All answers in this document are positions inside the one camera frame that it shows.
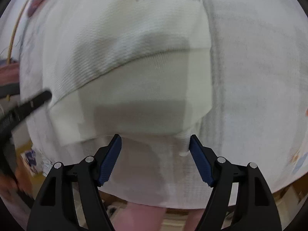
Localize white snap-button jacket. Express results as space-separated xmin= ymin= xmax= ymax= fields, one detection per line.
xmin=43 ymin=0 xmax=214 ymax=208

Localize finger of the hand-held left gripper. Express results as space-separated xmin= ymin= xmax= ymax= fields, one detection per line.
xmin=0 ymin=90 xmax=53 ymax=135

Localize pink cloth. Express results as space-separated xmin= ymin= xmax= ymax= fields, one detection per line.
xmin=0 ymin=61 xmax=21 ymax=87

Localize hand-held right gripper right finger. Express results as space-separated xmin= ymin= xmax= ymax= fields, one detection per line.
xmin=189 ymin=134 xmax=282 ymax=231

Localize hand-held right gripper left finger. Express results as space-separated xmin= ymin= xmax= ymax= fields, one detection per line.
xmin=26 ymin=134 xmax=122 ymax=231

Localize bed with floral sheet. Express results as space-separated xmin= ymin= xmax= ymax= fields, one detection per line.
xmin=19 ymin=0 xmax=308 ymax=208

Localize curved wooden pole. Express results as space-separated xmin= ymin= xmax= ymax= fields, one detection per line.
xmin=7 ymin=0 xmax=32 ymax=101

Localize dark grey frame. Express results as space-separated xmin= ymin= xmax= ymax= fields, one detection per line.
xmin=0 ymin=82 xmax=21 ymax=99

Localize person's pink pants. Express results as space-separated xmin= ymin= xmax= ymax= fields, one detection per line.
xmin=109 ymin=201 xmax=207 ymax=231

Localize purple printed bag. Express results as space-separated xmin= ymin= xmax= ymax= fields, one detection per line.
xmin=20 ymin=148 xmax=53 ymax=176

